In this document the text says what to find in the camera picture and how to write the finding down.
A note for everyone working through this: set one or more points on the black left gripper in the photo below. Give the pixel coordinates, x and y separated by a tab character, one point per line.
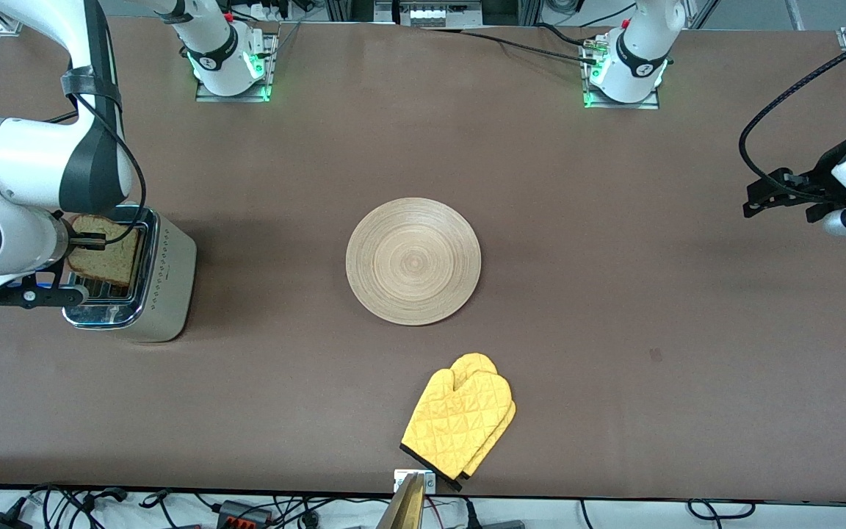
816	181

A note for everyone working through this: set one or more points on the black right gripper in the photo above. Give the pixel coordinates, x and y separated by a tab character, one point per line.
90	239

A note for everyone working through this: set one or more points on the brown-crusted bread slice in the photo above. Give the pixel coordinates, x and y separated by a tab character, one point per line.
113	266

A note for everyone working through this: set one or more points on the round light wooden plate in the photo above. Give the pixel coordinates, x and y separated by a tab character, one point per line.
413	261

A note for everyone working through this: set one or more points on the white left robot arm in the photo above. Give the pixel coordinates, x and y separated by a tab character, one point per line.
640	51

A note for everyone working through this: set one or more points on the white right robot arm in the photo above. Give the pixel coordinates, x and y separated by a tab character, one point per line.
26	162

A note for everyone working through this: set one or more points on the cream and chrome toaster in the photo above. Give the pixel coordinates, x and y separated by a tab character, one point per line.
170	290

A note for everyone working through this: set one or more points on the black power adapter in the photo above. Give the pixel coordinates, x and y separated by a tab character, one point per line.
1	522

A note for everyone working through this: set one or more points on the black box with red buttons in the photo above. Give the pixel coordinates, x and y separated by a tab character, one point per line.
243	513

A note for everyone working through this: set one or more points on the yellow quilted oven mitt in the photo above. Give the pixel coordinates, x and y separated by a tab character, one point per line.
510	413
452	419

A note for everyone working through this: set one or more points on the white power strip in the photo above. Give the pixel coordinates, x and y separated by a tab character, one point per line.
430	15

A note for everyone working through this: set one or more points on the golden metal pole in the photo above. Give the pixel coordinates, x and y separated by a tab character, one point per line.
405	510

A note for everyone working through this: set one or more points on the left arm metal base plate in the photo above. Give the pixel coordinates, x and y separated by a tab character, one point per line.
621	106

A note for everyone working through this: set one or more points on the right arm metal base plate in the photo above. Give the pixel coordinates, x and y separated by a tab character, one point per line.
232	98

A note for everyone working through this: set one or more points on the small metal table bracket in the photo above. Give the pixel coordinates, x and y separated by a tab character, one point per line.
399	481

